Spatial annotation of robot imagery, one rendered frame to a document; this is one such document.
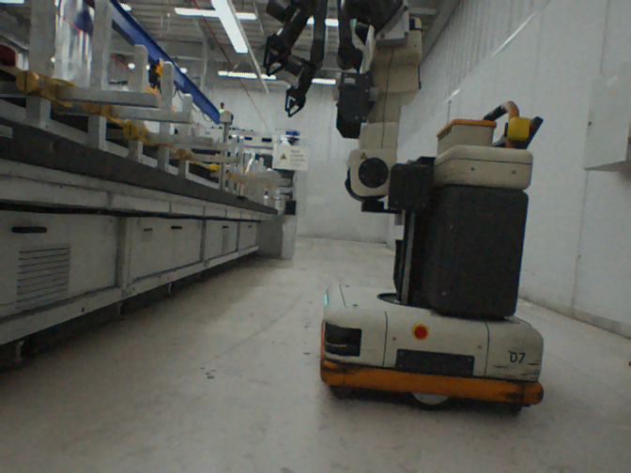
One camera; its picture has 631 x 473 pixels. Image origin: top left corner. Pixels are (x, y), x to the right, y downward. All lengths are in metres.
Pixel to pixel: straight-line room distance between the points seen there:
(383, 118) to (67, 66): 6.17
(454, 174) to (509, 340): 0.52
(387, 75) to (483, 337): 0.91
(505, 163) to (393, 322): 0.58
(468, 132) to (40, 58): 1.23
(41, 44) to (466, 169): 1.15
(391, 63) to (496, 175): 0.53
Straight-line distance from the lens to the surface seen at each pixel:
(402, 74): 1.54
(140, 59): 1.70
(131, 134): 1.61
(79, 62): 7.29
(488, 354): 1.34
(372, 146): 1.43
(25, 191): 1.19
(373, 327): 1.24
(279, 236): 5.92
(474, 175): 1.32
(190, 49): 12.33
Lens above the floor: 0.53
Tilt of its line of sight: 3 degrees down
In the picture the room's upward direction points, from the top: 5 degrees clockwise
